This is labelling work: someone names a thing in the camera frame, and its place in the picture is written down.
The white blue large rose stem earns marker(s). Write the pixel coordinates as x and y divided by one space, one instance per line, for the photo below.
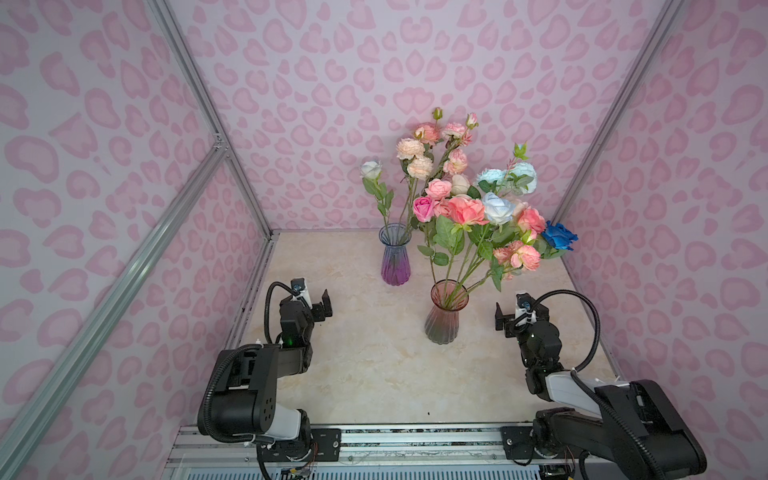
500 215

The aluminium frame post left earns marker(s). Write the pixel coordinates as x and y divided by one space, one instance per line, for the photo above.
181 51

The aluminium frame post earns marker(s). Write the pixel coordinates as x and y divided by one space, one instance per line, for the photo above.
663 27
181 51

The blue flower stem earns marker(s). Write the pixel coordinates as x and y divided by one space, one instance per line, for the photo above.
558 239

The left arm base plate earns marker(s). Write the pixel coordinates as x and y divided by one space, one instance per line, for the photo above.
317 445

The purple blue glass vase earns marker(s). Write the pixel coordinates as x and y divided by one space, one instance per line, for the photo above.
395 265

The cream and red rose stem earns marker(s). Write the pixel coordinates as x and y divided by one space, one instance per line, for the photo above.
531 223

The aluminium diagonal frame bar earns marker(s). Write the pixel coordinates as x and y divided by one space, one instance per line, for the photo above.
39 413

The pale blue white rose stem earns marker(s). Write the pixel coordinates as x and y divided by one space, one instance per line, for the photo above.
371 172

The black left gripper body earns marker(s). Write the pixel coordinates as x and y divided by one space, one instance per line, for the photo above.
317 314

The red grey glass vase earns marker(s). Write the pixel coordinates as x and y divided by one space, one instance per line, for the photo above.
444 318

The pink multi bloom rose stem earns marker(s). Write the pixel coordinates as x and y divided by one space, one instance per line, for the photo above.
456 136

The pink double rose stem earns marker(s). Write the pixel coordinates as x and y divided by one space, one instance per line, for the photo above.
435 192

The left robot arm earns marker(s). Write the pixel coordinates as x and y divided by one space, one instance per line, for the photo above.
240 400

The red pink rose stem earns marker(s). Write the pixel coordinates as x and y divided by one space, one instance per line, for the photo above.
461 227

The light blue rose stem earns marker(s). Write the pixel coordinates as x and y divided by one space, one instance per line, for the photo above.
519 178

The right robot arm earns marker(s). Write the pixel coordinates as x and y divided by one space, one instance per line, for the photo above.
632 424

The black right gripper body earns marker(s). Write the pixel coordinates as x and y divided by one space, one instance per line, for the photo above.
510 330

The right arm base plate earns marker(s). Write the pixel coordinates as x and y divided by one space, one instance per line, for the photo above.
517 443

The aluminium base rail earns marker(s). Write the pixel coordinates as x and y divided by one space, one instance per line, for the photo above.
383 451

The aluminium frame post right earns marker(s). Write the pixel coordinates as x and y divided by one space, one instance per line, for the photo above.
663 27

